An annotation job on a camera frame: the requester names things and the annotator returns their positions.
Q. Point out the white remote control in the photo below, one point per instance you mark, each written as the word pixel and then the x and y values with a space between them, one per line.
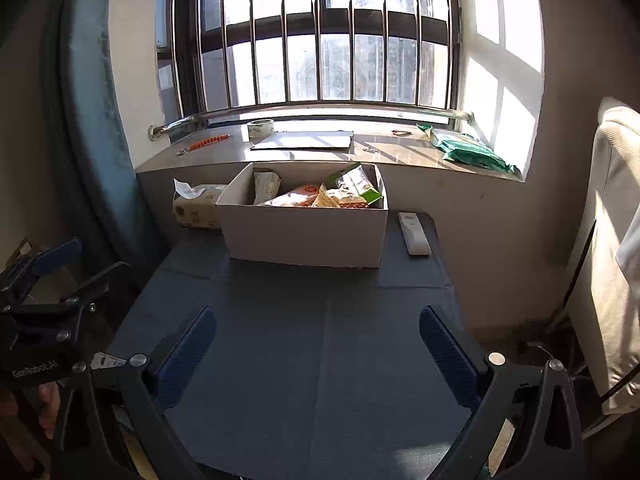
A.
pixel 414 234

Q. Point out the orange snack packet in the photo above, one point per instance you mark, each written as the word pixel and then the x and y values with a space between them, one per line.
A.
pixel 295 197

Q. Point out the green wet wipes pack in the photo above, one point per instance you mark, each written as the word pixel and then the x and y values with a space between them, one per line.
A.
pixel 470 152

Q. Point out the flat white board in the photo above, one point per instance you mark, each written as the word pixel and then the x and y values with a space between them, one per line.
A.
pixel 302 140

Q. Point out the white cardboard box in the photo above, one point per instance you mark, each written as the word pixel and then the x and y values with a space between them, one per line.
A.
pixel 305 235

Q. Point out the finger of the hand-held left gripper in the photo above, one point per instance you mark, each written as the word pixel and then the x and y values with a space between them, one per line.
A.
pixel 97 285
pixel 57 255

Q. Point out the grey-blue table cloth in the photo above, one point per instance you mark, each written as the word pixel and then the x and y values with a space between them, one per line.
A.
pixel 300 360

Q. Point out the white paper scrap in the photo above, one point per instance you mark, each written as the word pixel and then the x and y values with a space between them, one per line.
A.
pixel 107 360

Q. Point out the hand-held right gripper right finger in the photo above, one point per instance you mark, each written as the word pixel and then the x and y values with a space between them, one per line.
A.
pixel 450 357

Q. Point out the white cloth-covered chair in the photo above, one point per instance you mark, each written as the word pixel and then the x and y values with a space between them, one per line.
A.
pixel 610 260

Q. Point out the metal window railing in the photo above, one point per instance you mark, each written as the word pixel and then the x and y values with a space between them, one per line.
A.
pixel 190 119

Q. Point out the clear cartoon cake packet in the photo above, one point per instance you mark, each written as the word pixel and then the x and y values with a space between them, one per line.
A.
pixel 325 200

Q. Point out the person's left hand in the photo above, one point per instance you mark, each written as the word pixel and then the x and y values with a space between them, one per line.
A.
pixel 50 410

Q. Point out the beige tissue pack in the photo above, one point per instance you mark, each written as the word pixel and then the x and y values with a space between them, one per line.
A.
pixel 197 207

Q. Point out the clear tape roll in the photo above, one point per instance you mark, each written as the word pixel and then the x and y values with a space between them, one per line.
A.
pixel 260 129

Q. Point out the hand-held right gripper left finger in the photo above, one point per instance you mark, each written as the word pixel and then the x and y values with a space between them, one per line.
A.
pixel 184 357

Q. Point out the blue curtain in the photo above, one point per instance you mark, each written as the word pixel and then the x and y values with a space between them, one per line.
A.
pixel 95 110

